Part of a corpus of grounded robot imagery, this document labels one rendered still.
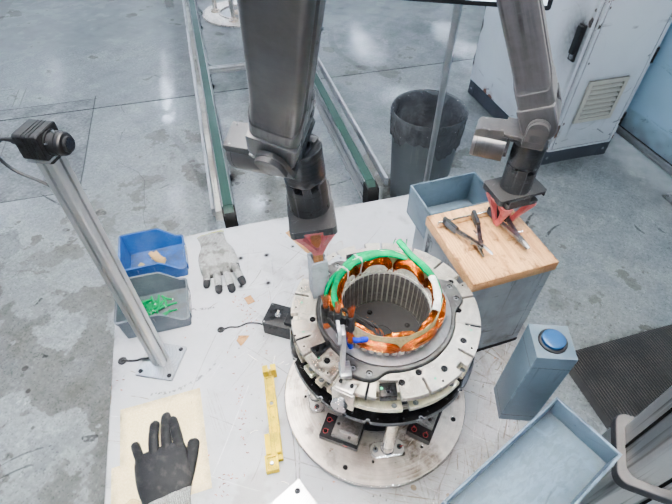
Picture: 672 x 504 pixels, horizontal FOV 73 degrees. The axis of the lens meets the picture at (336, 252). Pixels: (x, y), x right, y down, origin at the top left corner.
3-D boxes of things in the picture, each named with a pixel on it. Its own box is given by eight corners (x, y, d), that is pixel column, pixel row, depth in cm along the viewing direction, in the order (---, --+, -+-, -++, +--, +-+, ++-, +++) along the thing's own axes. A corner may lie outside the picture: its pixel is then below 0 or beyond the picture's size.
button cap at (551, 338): (544, 349, 79) (546, 346, 79) (538, 330, 82) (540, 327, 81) (567, 351, 79) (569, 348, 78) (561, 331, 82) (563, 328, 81)
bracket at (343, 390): (337, 391, 73) (337, 376, 69) (357, 401, 72) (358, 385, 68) (331, 402, 72) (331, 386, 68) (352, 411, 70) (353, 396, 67)
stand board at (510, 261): (424, 224, 100) (426, 216, 98) (500, 206, 104) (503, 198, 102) (470, 293, 87) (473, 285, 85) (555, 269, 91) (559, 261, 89)
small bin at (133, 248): (185, 241, 133) (179, 223, 127) (190, 276, 124) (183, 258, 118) (127, 253, 129) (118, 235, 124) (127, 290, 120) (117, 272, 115)
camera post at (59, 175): (170, 356, 107) (64, 150, 65) (165, 367, 105) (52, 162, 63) (158, 354, 107) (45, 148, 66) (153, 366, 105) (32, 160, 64)
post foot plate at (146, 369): (187, 347, 109) (186, 345, 108) (172, 381, 103) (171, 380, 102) (152, 342, 110) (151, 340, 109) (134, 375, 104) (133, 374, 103)
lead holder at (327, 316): (320, 318, 65) (320, 303, 62) (348, 311, 66) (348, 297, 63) (327, 340, 62) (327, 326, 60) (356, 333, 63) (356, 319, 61)
